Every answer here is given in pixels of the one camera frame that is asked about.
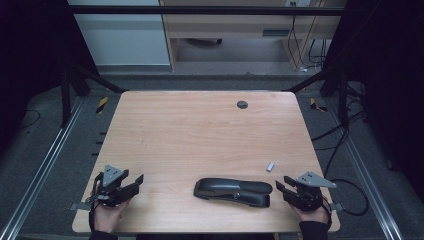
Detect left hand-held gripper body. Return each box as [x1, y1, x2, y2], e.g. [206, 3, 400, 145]
[89, 164, 140, 208]

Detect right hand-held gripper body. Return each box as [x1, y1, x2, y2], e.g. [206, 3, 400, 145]
[287, 170, 338, 212]

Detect black stapler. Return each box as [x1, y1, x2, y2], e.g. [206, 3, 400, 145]
[193, 177, 274, 209]

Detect person's right hand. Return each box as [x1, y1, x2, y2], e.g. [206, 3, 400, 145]
[289, 203, 331, 224]

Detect person's left hand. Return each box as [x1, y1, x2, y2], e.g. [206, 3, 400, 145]
[93, 200, 130, 234]

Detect yellow black floor tape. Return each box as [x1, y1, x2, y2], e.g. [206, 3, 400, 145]
[95, 96, 110, 115]
[309, 97, 329, 113]

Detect black metal stand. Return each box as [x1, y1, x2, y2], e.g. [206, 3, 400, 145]
[283, 65, 350, 127]
[59, 64, 128, 128]

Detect white cabinet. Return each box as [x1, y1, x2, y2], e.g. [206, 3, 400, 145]
[67, 0, 171, 67]

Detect light wooden desk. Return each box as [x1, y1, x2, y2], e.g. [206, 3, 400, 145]
[158, 0, 345, 72]

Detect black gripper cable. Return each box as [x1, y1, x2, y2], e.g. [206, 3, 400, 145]
[321, 178, 370, 217]
[87, 172, 103, 233]

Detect black floor cables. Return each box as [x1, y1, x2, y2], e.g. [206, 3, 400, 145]
[311, 83, 367, 178]

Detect aluminium floor rail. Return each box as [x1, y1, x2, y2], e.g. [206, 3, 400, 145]
[0, 96, 85, 240]
[323, 97, 405, 240]

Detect hanging desk cables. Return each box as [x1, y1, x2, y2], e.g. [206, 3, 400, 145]
[287, 2, 328, 73]

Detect black frame crossbar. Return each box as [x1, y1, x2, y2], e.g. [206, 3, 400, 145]
[68, 4, 346, 16]

